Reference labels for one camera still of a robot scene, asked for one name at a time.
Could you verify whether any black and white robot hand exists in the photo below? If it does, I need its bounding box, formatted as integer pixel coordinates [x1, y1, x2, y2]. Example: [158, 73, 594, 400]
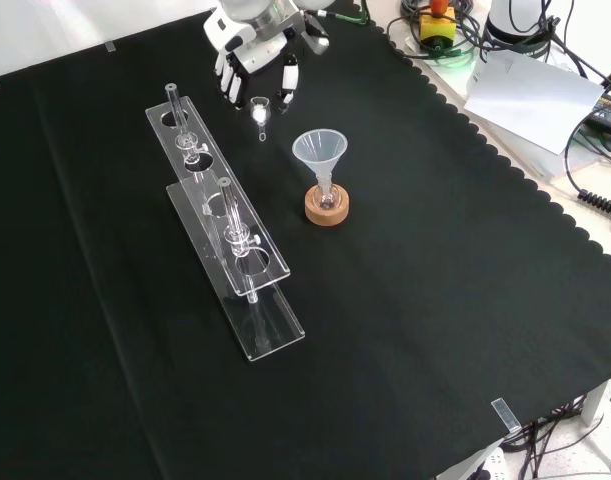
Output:
[203, 9, 303, 115]

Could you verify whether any translucent plastic funnel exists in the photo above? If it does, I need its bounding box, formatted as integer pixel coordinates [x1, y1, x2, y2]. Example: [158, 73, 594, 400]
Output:
[291, 129, 348, 201]

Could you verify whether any small glass round-bottom flask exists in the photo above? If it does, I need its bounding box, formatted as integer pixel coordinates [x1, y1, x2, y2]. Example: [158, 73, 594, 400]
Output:
[314, 182, 342, 211]

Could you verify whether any clear acrylic funnel stand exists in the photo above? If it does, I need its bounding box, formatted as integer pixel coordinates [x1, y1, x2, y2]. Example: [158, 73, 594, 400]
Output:
[144, 82, 307, 364]

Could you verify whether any yellow emergency stop button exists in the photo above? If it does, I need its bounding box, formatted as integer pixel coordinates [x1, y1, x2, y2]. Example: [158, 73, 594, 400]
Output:
[418, 0, 458, 52]

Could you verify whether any pale paper sheet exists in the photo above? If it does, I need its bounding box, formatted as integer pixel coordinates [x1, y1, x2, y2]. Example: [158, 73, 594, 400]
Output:
[463, 49, 607, 157]

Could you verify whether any black bench cloth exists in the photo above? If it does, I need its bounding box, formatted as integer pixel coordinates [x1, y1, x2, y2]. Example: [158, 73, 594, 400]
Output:
[0, 0, 611, 480]

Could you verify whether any white board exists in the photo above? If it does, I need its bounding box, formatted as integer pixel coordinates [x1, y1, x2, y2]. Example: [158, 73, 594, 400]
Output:
[479, 117, 611, 185]

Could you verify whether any black power adapter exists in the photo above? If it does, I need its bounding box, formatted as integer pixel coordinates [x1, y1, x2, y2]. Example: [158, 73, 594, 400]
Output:
[586, 96, 611, 137]

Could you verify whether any clear tape piece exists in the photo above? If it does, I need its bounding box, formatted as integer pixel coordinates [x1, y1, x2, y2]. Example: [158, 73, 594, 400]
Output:
[490, 397, 522, 434]

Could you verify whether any white power strip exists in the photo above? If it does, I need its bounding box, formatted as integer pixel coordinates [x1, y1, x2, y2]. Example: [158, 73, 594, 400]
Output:
[463, 446, 510, 480]

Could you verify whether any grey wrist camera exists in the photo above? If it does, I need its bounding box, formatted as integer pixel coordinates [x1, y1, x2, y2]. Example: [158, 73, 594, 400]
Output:
[303, 12, 332, 57]

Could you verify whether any green cable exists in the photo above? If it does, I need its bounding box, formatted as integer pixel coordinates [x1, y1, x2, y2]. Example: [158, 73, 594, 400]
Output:
[324, 8, 372, 26]

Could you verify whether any round cork ring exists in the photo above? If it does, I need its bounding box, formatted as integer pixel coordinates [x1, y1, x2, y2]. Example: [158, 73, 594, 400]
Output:
[304, 184, 351, 228]

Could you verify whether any black cable with ribbed plug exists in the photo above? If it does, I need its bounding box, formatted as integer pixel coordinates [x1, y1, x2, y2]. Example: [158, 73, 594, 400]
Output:
[563, 113, 611, 220]

